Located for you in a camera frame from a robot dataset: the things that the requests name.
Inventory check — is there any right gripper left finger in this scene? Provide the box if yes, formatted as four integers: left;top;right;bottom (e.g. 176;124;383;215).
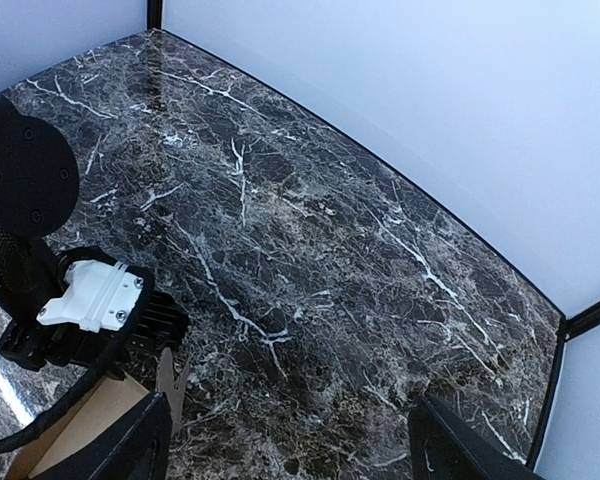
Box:
31;393;171;479

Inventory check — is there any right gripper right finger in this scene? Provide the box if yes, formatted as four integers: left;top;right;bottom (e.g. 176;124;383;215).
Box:
408;394;539;480

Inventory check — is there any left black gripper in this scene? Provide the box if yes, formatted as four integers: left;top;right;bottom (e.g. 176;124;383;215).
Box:
0;94;189;371

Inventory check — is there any brown cardboard box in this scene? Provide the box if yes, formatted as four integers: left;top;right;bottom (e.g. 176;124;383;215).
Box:
5;348;190;479

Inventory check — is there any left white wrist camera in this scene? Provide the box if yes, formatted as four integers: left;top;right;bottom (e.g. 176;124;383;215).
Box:
37;260;144;333

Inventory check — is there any right black frame post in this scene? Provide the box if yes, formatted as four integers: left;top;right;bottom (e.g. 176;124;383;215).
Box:
527;301;600;479

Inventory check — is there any black frame post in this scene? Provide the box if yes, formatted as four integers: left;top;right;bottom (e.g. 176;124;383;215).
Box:
146;0;164;30
527;301;600;479

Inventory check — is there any left black frame post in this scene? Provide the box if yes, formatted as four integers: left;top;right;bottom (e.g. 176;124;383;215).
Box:
146;0;164;30

